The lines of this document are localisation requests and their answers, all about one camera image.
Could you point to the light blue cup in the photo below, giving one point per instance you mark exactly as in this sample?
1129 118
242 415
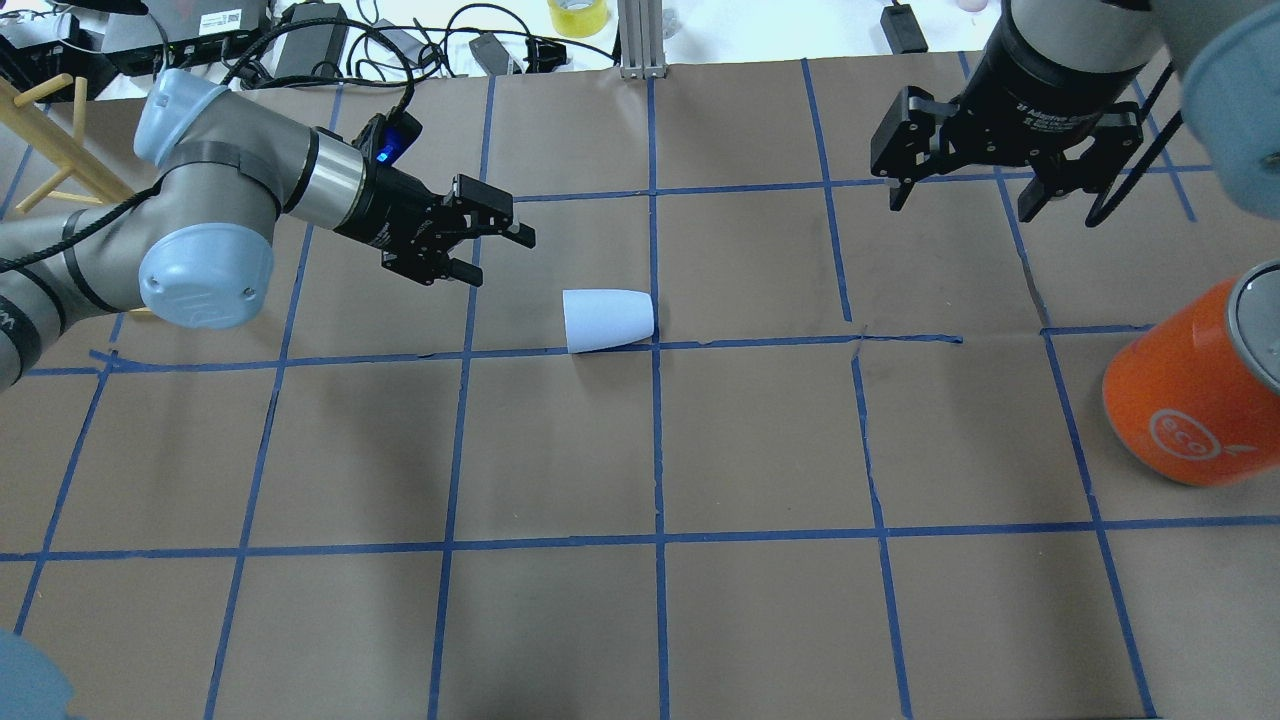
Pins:
598 318

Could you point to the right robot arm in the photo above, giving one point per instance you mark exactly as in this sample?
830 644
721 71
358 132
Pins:
1047 96

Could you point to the orange can container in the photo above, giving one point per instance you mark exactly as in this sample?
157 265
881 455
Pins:
1196 399

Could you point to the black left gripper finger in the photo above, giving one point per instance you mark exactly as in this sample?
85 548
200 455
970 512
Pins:
455 269
523 234

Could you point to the black power adapter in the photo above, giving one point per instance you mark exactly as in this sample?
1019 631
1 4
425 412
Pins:
901 29

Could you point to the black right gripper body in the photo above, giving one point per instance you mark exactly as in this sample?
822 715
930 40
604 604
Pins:
1040 72

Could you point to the black power brick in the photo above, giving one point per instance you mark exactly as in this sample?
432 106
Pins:
494 57

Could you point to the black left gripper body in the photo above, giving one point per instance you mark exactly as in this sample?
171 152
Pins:
383 212

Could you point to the wooden mug tree stand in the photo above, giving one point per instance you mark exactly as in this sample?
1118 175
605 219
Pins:
85 170

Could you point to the aluminium frame post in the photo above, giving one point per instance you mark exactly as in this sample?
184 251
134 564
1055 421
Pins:
640 35

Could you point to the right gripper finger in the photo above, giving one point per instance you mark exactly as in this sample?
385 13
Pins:
899 190
1035 197

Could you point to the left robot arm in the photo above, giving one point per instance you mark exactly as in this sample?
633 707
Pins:
196 247

